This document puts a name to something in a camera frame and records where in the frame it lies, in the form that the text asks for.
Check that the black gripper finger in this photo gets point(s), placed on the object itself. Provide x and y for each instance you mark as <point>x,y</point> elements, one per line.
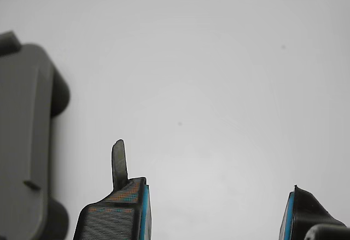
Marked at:
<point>306,212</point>

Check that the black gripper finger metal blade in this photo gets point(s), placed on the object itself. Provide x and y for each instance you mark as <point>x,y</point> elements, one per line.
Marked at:
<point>109,221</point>

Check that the gray frame holder tray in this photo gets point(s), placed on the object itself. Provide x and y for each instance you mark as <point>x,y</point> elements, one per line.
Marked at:
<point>22,114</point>

